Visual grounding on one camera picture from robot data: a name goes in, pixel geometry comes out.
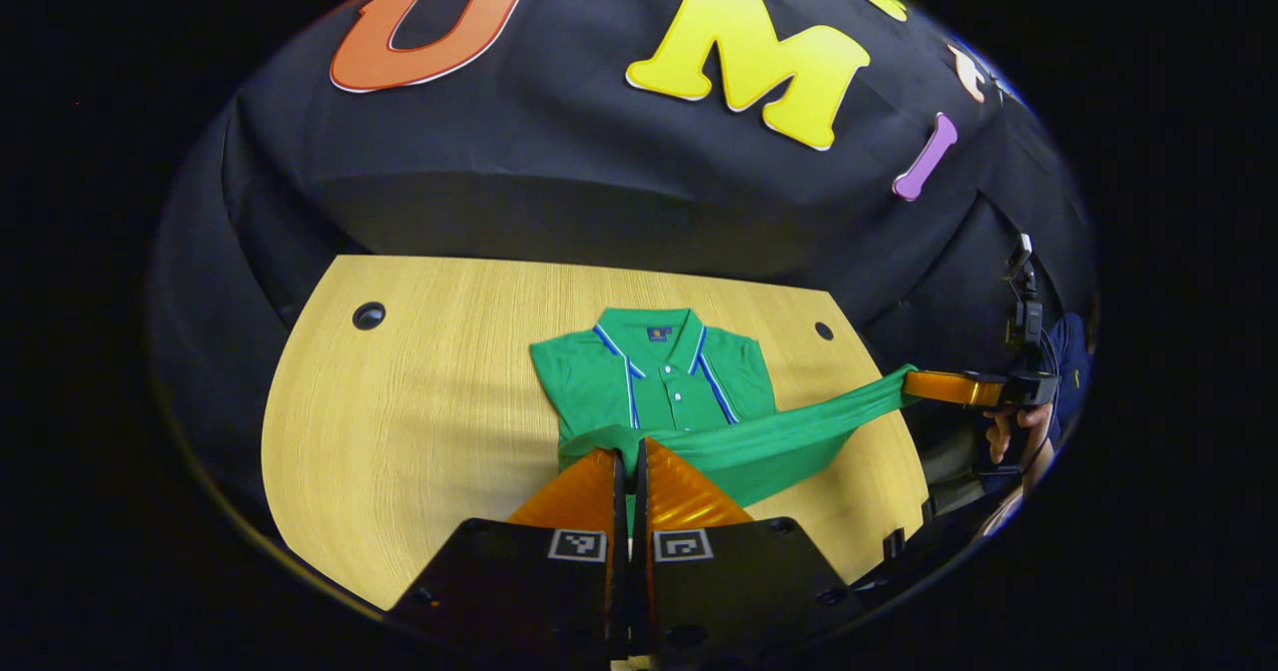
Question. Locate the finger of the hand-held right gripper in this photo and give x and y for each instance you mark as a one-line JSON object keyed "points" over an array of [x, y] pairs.
{"points": [[958, 389]]}

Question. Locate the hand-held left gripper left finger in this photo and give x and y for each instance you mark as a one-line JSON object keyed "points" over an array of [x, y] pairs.
{"points": [[499, 581]]}

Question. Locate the green T-shirt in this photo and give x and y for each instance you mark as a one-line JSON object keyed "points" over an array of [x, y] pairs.
{"points": [[659, 371]]}

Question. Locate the black backdrop cloth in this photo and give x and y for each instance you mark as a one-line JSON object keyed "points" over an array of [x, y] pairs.
{"points": [[549, 152]]}

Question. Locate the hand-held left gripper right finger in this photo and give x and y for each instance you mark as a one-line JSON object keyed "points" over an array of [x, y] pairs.
{"points": [[739, 581]]}

